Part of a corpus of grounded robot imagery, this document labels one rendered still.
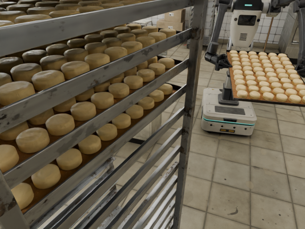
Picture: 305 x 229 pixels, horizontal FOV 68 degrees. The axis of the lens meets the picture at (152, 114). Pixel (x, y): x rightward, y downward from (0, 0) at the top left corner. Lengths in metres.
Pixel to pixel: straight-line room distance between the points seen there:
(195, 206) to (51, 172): 1.47
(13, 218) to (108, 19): 0.33
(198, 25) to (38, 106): 0.50
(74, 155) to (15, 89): 0.19
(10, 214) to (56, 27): 0.26
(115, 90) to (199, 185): 1.53
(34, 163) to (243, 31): 2.12
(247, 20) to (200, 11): 1.61
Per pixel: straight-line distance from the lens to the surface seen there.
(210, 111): 2.39
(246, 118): 2.42
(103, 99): 0.51
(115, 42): 0.59
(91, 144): 0.53
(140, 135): 2.18
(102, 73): 0.42
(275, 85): 1.37
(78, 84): 0.39
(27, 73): 0.45
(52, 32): 0.35
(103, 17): 0.41
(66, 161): 0.50
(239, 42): 2.33
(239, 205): 1.94
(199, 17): 0.70
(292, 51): 4.93
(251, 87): 1.30
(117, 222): 0.72
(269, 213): 1.98
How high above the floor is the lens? 1.48
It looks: 33 degrees down
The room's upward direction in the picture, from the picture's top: straight up
